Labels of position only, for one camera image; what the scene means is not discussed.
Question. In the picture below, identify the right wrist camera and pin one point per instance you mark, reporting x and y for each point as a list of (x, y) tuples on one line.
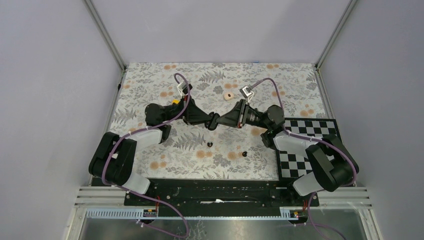
[(247, 93)]

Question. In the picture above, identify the right aluminium frame post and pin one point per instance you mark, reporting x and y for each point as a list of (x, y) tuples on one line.
[(336, 32)]

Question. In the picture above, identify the black white checkerboard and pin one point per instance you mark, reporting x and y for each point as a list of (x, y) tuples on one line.
[(291, 154)]

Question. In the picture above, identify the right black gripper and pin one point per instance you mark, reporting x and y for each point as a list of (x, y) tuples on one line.
[(243, 107)]

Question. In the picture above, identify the left aluminium frame post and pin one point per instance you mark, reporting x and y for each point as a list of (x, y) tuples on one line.
[(97, 19)]

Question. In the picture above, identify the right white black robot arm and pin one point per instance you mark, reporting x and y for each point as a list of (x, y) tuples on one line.
[(331, 163)]

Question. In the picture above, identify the black earbud charging case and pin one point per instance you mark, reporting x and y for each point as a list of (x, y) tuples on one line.
[(212, 124)]

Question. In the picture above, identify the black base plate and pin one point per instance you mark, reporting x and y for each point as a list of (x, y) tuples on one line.
[(221, 198)]

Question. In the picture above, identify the pink round small object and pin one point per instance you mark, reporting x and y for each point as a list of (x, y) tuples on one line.
[(228, 96)]

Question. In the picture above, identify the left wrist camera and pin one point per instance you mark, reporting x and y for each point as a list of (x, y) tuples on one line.
[(183, 89)]

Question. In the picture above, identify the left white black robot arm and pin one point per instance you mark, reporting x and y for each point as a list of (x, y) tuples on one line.
[(114, 157)]

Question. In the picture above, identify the floral patterned table mat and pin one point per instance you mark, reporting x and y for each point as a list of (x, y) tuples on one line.
[(185, 153)]

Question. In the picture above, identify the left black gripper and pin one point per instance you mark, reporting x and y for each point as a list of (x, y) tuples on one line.
[(193, 115)]

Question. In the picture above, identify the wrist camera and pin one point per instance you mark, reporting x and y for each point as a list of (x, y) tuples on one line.
[(247, 93), (183, 89)]

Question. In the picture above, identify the aluminium frame post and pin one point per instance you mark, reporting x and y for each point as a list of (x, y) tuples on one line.
[(97, 19), (336, 32)]

